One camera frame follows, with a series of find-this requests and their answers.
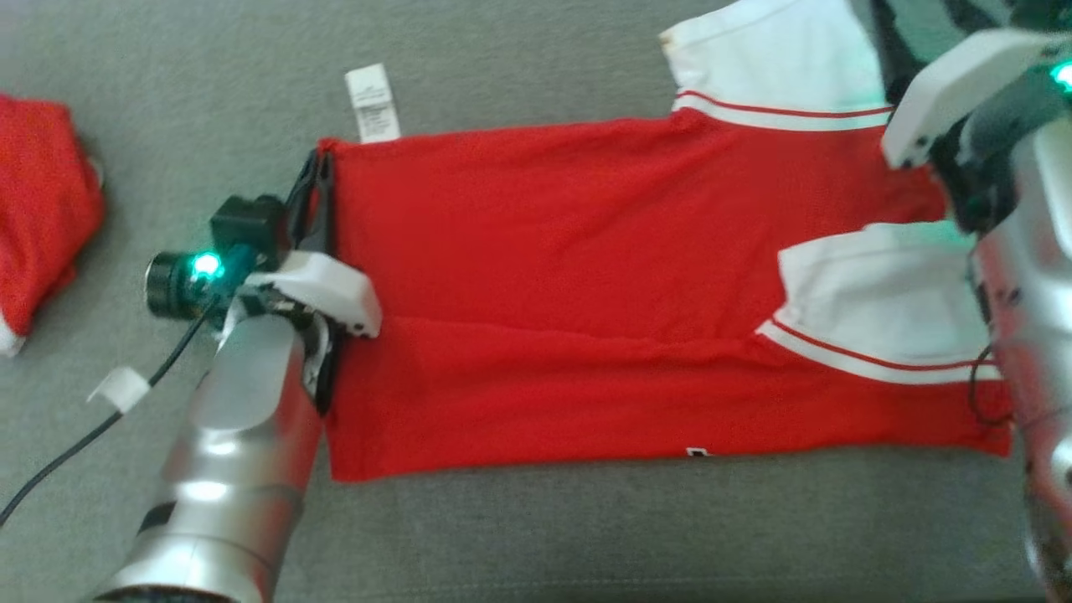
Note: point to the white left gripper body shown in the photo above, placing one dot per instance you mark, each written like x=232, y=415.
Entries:
x=331, y=289

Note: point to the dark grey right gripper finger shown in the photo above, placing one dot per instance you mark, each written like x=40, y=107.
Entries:
x=971, y=15
x=896, y=50

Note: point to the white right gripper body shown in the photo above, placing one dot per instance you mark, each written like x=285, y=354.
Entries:
x=955, y=92

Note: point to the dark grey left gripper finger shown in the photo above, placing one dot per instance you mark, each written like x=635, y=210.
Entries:
x=322, y=213
x=301, y=197

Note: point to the red shirt with white sleeves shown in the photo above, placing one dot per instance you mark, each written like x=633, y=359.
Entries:
x=544, y=251

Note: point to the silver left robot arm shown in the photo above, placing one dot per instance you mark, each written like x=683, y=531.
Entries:
x=234, y=435

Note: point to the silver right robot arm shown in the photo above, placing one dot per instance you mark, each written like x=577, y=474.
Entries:
x=1034, y=335

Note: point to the red shorts with white stripe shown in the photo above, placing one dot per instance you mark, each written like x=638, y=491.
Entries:
x=42, y=209

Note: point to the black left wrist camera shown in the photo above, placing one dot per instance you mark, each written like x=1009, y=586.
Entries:
x=247, y=230

